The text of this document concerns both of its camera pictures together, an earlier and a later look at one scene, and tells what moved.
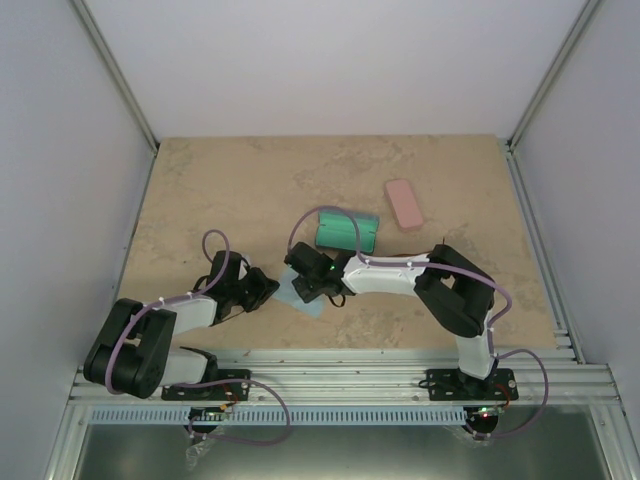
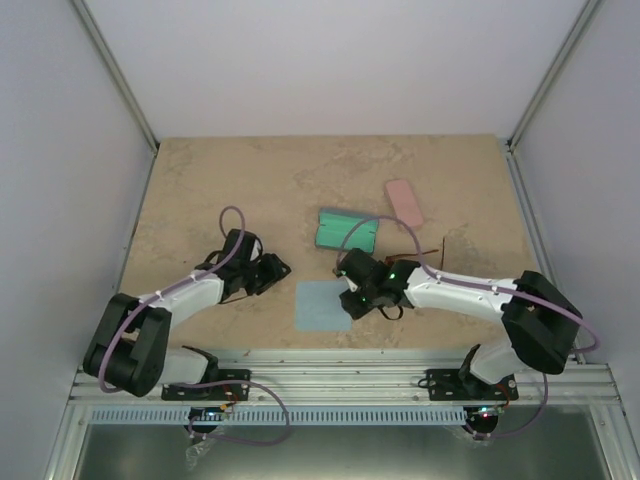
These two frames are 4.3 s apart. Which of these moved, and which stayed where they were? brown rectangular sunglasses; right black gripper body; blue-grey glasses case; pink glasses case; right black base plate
Moved: right black gripper body
Stayed: brown rectangular sunglasses; blue-grey glasses case; right black base plate; pink glasses case
